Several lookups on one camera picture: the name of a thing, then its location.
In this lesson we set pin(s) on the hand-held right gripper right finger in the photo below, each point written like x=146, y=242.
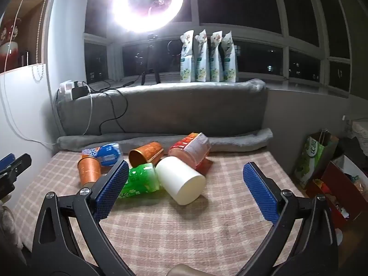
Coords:
x=260, y=191

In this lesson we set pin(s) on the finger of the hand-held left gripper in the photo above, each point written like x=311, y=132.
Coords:
x=18, y=165

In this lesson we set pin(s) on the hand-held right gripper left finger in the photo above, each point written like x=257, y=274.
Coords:
x=110, y=191

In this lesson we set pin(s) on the white cup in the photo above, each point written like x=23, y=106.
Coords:
x=181, y=178

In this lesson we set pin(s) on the orange paper cup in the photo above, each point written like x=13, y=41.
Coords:
x=88, y=171
x=148, y=151

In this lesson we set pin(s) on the green printed cup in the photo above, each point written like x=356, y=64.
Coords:
x=142, y=179

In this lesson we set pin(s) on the red clear plastic cup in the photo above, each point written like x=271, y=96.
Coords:
x=189, y=149

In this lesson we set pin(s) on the blue snack packet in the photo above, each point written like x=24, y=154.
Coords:
x=107, y=152

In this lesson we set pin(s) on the rolled grey towel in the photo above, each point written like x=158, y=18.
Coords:
x=235, y=141

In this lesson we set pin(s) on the small red box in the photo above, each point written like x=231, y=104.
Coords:
x=205, y=167

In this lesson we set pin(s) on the green shopping bag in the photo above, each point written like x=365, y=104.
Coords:
x=312, y=158

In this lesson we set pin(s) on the red cardboard box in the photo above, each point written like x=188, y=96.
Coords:
x=330, y=184

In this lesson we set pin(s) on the pink checked blanket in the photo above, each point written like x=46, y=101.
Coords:
x=187, y=235

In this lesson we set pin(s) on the white power strip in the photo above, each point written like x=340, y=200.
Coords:
x=66, y=89

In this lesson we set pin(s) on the black charger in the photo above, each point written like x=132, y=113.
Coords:
x=80, y=92

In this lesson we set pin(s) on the white lace cloth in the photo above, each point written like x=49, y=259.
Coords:
x=359, y=129

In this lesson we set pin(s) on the red ornament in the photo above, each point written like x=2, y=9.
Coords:
x=10, y=43

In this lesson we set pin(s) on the white green stand-up pouch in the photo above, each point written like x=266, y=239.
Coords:
x=230, y=63
x=216, y=63
x=201, y=60
x=187, y=60

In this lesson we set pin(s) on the black tripod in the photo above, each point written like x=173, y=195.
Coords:
x=149, y=54

